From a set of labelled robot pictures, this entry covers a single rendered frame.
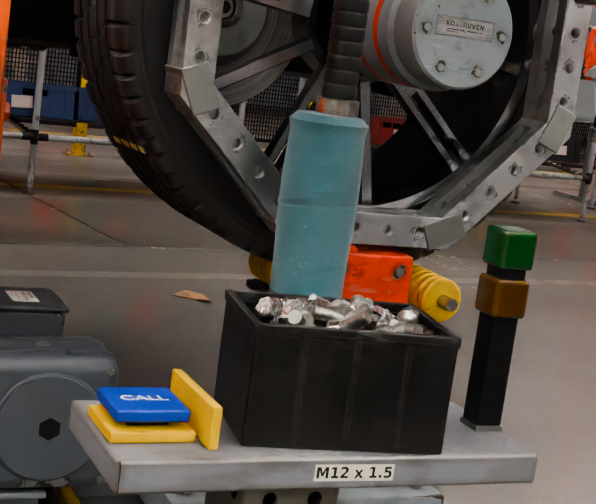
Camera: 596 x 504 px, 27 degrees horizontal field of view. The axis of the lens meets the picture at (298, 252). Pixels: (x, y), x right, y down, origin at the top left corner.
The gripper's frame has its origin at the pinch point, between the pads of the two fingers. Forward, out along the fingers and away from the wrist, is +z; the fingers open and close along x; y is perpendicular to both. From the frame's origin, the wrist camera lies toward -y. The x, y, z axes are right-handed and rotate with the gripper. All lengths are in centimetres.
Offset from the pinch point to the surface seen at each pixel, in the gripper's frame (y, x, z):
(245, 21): 0, -18, 68
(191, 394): 35, -50, -12
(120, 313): 83, 11, 212
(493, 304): 24.6, -19.4, -13.4
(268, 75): 8, -11, 73
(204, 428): 36, -50, -16
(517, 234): 17.3, -18.1, -13.7
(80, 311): 83, -1, 213
